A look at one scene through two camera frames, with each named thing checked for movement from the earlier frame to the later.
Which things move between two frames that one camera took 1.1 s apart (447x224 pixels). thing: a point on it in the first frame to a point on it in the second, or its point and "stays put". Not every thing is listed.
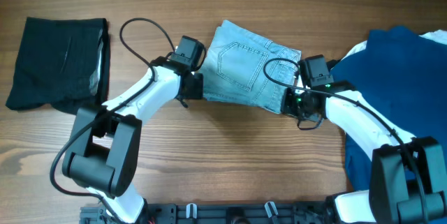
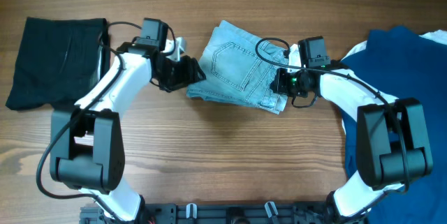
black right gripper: x=287 y=108 to x=279 y=84
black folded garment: x=63 y=61 stays put
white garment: x=438 y=35 stays put
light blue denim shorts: x=234 y=69 stays put
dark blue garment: x=402 y=77 stays put
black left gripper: x=198 y=89 to x=188 y=72
